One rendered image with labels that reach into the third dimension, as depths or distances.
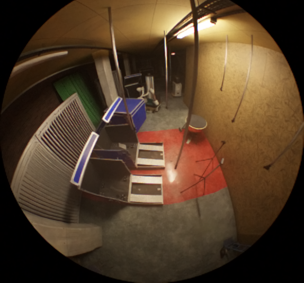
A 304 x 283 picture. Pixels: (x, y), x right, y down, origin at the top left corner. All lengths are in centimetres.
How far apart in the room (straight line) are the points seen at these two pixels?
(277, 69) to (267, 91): 49
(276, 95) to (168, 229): 332
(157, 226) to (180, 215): 60
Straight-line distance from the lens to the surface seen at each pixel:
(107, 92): 397
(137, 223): 262
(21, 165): 249
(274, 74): 213
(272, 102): 207
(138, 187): 260
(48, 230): 194
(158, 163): 276
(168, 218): 255
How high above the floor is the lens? 252
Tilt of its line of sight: 44 degrees down
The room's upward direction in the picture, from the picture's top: 6 degrees counter-clockwise
